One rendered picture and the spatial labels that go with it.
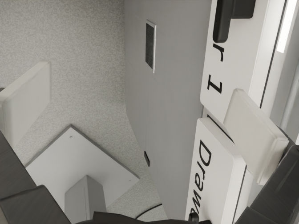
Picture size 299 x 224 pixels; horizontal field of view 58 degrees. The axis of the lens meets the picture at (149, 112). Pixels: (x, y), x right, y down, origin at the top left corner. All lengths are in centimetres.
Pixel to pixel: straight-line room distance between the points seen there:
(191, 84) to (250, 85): 20
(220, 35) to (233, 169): 16
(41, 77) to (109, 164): 126
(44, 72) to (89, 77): 104
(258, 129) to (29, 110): 13
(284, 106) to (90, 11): 97
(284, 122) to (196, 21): 23
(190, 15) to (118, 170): 110
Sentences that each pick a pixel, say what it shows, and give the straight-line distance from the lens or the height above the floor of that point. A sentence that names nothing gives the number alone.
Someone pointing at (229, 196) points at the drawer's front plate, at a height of 93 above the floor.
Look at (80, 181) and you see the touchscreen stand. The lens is 145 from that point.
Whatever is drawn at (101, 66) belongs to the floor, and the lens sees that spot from 121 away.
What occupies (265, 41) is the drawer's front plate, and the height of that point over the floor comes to 93.
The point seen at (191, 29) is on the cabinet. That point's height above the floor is 72.
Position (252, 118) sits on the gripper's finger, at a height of 103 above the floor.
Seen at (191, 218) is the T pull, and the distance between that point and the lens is 41.
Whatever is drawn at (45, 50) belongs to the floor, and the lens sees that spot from 119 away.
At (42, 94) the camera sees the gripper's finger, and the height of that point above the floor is 98.
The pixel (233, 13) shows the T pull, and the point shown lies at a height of 91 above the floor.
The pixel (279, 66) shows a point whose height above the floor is 94.
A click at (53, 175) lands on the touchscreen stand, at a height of 4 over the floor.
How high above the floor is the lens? 115
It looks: 59 degrees down
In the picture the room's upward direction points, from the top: 150 degrees clockwise
